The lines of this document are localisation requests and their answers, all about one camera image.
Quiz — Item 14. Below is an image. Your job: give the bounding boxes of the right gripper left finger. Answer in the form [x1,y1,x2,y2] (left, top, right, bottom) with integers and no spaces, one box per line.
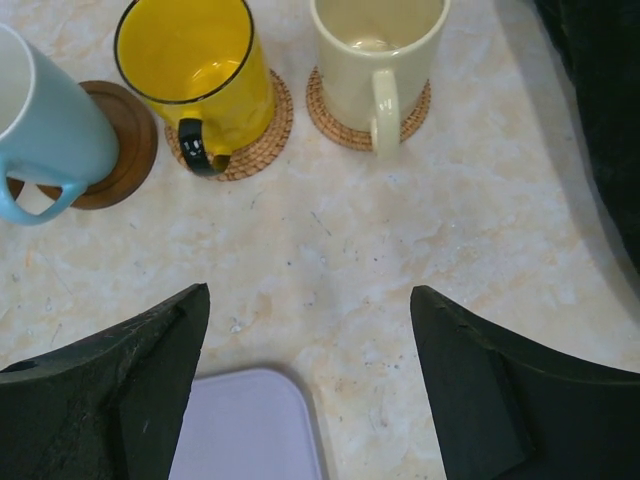
[1,284,209,479]

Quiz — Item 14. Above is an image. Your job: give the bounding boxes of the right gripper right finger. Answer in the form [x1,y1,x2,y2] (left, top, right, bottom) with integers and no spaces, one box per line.
[410,286,639,479]

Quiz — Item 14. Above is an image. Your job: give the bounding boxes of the dark wooden coaster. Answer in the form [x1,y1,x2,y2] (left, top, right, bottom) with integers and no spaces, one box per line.
[35,81,157,210]

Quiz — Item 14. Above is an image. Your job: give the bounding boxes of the white mug blue handle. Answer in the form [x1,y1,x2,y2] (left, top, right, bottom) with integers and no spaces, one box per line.
[1,24,119,226]

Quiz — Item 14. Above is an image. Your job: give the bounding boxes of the woven rattan coaster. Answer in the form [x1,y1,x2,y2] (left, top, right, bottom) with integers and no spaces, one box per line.
[158,61,293,181]

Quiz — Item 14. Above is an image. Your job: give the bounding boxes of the light woven coaster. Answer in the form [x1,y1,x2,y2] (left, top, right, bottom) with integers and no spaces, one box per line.
[306,67,431,152]

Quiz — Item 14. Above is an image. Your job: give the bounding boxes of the yellow mug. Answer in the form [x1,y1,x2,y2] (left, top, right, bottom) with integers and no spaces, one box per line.
[114,0,275,177]

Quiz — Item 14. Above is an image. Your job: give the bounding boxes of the cream mug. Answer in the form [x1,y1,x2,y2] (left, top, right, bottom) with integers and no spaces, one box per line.
[310,0,452,159]

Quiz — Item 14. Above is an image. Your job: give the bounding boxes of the lavender plastic tray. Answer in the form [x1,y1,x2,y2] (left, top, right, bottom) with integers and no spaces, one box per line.
[169,368,324,480]

